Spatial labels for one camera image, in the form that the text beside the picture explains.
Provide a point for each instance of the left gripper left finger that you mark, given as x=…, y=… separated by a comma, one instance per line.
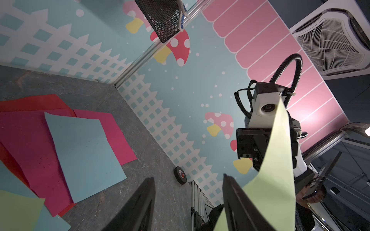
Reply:
x=137, y=213

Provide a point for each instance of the red paper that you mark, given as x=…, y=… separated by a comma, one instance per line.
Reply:
x=32, y=103

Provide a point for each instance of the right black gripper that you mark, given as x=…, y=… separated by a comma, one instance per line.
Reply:
x=252, y=143

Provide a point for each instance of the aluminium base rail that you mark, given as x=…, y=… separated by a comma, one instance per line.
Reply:
x=200, y=207

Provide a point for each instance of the ceiling air conditioner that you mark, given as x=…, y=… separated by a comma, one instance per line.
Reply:
x=336, y=38

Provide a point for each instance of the large green paper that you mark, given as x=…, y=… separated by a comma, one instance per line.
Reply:
x=272, y=191

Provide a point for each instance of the right blue paper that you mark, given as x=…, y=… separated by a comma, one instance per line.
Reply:
x=86, y=158

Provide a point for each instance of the black mesh wall basket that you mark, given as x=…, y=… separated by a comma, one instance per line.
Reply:
x=163, y=16

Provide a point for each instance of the black tape roll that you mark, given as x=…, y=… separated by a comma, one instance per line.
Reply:
x=180, y=175

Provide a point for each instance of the blue white item in basket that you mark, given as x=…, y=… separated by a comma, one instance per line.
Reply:
x=183, y=13

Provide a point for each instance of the small green paper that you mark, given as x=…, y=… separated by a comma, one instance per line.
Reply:
x=19, y=213

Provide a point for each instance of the magenta paper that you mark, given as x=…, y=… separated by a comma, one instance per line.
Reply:
x=27, y=138
x=114, y=135

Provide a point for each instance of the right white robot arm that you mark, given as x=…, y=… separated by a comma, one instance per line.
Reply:
x=301, y=173

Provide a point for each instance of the blue paper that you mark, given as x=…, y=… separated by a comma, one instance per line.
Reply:
x=46, y=222
x=86, y=158

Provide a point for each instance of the middle blue paper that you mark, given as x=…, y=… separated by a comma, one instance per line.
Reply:
x=46, y=222

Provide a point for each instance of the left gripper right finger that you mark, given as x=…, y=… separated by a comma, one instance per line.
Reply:
x=241, y=214

